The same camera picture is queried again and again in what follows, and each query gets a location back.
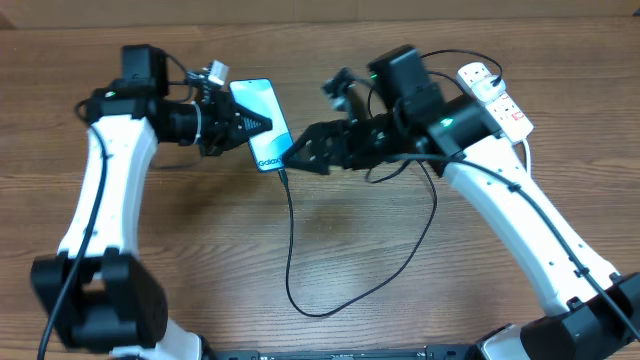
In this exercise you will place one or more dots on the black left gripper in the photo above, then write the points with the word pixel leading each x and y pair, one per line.
pixel 225 114

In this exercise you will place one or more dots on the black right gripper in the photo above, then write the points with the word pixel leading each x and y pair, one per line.
pixel 341 136

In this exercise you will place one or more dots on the Samsung Galaxy smartphone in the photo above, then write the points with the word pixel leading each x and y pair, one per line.
pixel 259 96

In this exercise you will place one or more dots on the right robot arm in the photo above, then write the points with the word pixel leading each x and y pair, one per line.
pixel 590 309

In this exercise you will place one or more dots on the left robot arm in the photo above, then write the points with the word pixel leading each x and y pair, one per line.
pixel 97 294

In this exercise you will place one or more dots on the white charger plug adapter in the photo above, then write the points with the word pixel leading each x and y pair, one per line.
pixel 488 89

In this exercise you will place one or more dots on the white power strip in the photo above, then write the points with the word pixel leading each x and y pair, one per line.
pixel 513 121

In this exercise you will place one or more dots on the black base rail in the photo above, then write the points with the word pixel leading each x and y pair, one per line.
pixel 345 355

